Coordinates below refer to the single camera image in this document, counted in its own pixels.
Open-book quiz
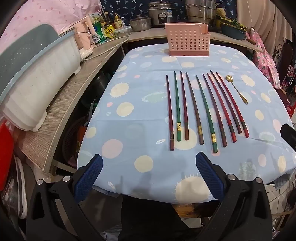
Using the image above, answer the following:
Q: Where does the large steel steamer pot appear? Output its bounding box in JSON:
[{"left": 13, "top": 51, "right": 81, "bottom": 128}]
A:
[{"left": 184, "top": 0, "right": 218, "bottom": 26}]

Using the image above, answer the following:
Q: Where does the navy printed cloth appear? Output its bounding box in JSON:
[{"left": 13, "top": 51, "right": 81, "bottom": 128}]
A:
[{"left": 99, "top": 0, "right": 238, "bottom": 24}]

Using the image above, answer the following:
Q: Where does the blue plastic basin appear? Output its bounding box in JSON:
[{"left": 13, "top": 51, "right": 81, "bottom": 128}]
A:
[{"left": 220, "top": 17, "right": 248, "bottom": 40}]

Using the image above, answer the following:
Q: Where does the steel rice cooker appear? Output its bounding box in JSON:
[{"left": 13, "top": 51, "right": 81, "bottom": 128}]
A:
[{"left": 148, "top": 1, "right": 177, "bottom": 27}]

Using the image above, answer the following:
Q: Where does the pink electric kettle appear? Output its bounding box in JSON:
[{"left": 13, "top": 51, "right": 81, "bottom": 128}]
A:
[{"left": 73, "top": 16, "right": 96, "bottom": 52}]

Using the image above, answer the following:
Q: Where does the white green carton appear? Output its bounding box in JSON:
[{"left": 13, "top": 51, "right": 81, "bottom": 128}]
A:
[{"left": 87, "top": 13, "right": 103, "bottom": 24}]

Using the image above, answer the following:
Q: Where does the green tin can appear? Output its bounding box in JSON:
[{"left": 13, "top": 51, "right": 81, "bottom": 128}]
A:
[{"left": 92, "top": 21, "right": 106, "bottom": 45}]

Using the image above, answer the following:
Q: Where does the clear food container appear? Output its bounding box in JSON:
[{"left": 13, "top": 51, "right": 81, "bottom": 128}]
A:
[{"left": 114, "top": 26, "right": 133, "bottom": 37}]

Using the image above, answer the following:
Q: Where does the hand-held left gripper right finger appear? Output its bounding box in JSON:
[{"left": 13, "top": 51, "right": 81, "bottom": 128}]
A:
[{"left": 195, "top": 152, "right": 272, "bottom": 241}]

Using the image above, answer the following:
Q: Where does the black metal stand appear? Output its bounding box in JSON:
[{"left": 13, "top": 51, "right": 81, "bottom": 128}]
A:
[{"left": 273, "top": 39, "right": 296, "bottom": 93}]

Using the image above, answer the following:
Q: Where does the steel pot with glass lid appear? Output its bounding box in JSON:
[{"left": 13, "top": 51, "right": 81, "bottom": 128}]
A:
[{"left": 129, "top": 14, "right": 152, "bottom": 32}]

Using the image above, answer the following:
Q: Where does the small gold spoon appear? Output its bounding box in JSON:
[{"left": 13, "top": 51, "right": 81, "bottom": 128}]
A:
[{"left": 225, "top": 74, "right": 248, "bottom": 105}]

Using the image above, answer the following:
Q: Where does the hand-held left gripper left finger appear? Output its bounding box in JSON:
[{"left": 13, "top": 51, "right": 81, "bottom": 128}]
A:
[{"left": 26, "top": 153, "right": 104, "bottom": 241}]

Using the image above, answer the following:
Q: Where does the pink floral cloth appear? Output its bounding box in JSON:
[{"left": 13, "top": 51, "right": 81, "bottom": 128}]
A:
[{"left": 245, "top": 31, "right": 281, "bottom": 90}]

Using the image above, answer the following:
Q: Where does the dark red chopstick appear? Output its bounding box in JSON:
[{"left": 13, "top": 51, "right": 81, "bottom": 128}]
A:
[
  {"left": 166, "top": 75, "right": 174, "bottom": 151},
  {"left": 180, "top": 71, "right": 189, "bottom": 141}
]

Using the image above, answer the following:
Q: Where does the white plastic storage tub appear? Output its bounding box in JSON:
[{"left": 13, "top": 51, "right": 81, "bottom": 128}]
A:
[{"left": 0, "top": 24, "right": 82, "bottom": 132}]

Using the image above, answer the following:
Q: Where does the pink perforated utensil basket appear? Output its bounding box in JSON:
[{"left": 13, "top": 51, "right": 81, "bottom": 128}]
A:
[{"left": 164, "top": 22, "right": 211, "bottom": 57}]

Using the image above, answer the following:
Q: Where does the pink dotted curtain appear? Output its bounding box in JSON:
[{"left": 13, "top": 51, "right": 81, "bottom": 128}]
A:
[{"left": 5, "top": 0, "right": 102, "bottom": 49}]

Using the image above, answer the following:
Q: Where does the maroon chopstick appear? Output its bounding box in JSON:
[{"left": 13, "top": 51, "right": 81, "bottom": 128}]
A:
[
  {"left": 202, "top": 73, "right": 227, "bottom": 148},
  {"left": 210, "top": 70, "right": 242, "bottom": 134}
]

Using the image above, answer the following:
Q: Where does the beige curtain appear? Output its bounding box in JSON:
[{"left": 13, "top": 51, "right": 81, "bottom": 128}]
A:
[{"left": 236, "top": 0, "right": 292, "bottom": 54}]

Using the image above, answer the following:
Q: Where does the wood grain counter shelf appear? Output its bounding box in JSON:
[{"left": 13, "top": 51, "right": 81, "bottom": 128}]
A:
[{"left": 17, "top": 30, "right": 264, "bottom": 173}]

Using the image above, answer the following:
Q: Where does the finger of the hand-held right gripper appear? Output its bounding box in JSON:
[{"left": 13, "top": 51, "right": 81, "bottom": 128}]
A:
[{"left": 280, "top": 123, "right": 296, "bottom": 149}]

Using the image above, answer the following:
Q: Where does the white power cable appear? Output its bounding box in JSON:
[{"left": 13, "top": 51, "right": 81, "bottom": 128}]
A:
[{"left": 80, "top": 35, "right": 131, "bottom": 61}]

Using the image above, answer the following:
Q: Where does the brown chopstick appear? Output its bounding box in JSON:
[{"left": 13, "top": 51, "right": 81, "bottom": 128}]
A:
[{"left": 185, "top": 72, "right": 204, "bottom": 146}]

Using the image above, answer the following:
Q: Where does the red plastic box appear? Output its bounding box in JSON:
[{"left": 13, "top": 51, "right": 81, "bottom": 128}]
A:
[{"left": 0, "top": 120, "right": 14, "bottom": 190}]

